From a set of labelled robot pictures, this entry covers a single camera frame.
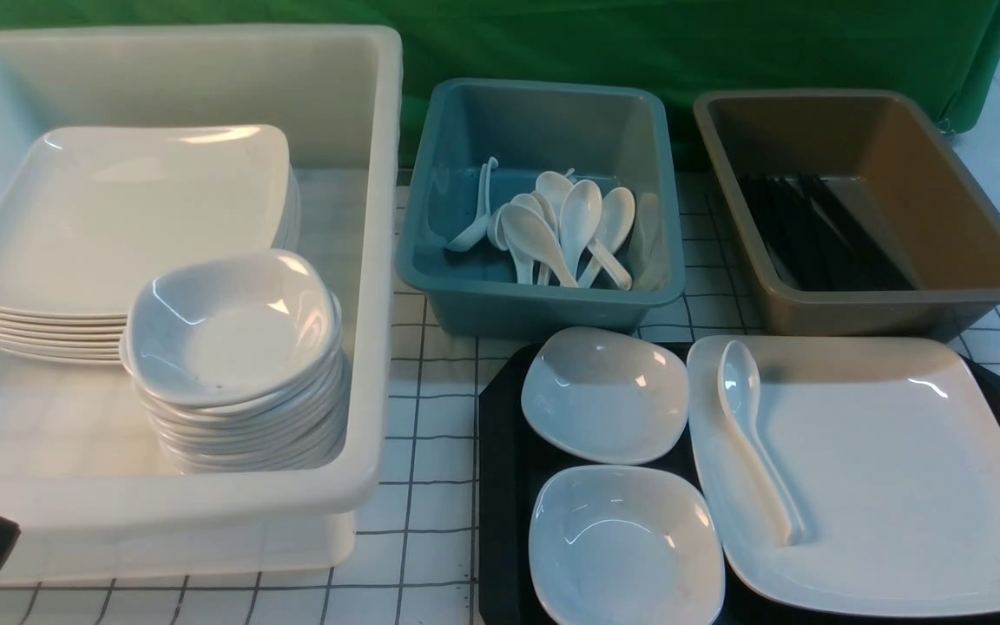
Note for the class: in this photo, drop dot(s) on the white bowl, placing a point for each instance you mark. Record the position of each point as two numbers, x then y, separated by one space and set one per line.
615 544
606 397

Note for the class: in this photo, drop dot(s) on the white soup spoon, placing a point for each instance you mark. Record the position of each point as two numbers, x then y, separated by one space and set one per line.
739 396

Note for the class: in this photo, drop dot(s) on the large white square plate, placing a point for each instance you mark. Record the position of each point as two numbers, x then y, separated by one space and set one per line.
891 455

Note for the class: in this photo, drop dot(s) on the large white plastic tub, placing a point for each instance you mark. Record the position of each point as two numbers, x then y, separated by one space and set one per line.
80 469

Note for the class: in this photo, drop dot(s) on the stack of white bowls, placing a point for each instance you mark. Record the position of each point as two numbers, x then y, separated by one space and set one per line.
240 365

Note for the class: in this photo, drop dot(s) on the stack of white square plates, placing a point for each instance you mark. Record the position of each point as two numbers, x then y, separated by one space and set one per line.
93 214

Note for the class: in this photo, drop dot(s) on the white spoon leaning left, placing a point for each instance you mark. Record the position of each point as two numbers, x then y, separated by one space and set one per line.
478 227

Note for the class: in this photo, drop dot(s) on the white spoon centre front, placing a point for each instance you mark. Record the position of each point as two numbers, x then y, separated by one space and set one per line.
526 230

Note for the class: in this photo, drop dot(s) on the white spoon back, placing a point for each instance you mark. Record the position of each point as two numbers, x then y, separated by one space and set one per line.
554 187

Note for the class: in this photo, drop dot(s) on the white spoon centre tall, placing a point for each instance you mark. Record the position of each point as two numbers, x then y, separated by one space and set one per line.
579 217

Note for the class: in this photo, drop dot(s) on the white spoon right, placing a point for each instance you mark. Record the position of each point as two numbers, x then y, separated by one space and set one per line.
617 219

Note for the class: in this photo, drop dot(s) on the teal plastic bin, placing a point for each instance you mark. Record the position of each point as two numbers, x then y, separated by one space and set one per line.
614 136

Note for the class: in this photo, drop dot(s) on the black chopsticks bundle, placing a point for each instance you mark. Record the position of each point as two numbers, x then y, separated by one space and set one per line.
808 229

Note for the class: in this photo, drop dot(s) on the brown plastic bin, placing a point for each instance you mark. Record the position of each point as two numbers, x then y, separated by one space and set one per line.
898 176

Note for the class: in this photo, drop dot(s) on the green cloth backdrop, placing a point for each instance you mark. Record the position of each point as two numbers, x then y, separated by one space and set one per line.
942 54

